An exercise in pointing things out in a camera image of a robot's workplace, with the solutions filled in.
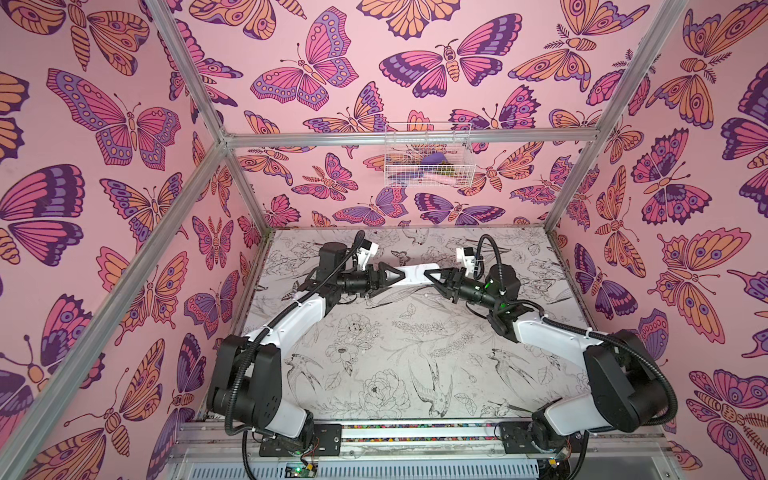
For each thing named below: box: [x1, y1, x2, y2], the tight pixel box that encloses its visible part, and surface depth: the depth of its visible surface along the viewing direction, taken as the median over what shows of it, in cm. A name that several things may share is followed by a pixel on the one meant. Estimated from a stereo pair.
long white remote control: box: [385, 263, 441, 285], surface depth 79 cm
